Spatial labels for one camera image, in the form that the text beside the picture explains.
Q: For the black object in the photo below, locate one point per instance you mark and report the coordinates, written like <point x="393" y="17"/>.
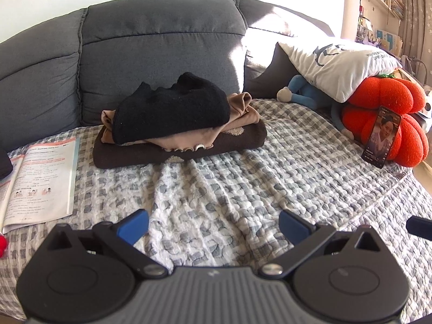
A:
<point x="5" y="163"/>

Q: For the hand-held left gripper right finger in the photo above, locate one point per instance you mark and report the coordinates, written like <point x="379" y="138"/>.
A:
<point x="293" y="226"/>

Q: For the red pumpkin cushion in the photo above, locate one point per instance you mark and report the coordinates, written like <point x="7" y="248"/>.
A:
<point x="388" y="94"/>

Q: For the black knit sweater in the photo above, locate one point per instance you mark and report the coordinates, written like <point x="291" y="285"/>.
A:
<point x="175" y="111"/>

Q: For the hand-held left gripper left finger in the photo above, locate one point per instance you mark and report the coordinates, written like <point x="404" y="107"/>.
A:
<point x="133" y="226"/>

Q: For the blue plush toy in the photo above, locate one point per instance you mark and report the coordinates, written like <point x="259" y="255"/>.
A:
<point x="310" y="92"/>

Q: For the dark grey cushion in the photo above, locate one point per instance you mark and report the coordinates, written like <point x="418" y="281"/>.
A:
<point x="266" y="77"/>

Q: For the dark brown folded garment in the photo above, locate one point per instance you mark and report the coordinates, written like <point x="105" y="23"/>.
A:
<point x="236" y="140"/>

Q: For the open textbook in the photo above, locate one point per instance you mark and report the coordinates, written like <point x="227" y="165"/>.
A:
<point x="44" y="182"/>

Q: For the red fuzzy object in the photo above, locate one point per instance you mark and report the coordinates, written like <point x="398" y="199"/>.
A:
<point x="2" y="246"/>

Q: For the tan folded garment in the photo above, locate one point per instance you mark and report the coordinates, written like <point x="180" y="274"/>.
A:
<point x="243" y="114"/>

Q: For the black smartphone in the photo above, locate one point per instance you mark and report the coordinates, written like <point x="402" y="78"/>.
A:
<point x="381" y="138"/>

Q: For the grey checked quilted blanket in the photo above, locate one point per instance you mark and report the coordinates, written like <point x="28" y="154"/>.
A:
<point x="219" y="182"/>

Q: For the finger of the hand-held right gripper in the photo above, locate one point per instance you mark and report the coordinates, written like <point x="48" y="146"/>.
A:
<point x="420" y="226"/>

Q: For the white printed pillow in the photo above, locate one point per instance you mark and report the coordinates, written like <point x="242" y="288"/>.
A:
<point x="337" y="71"/>

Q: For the grey flower-patterned curtain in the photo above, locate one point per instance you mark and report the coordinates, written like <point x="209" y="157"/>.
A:
<point x="416" y="23"/>

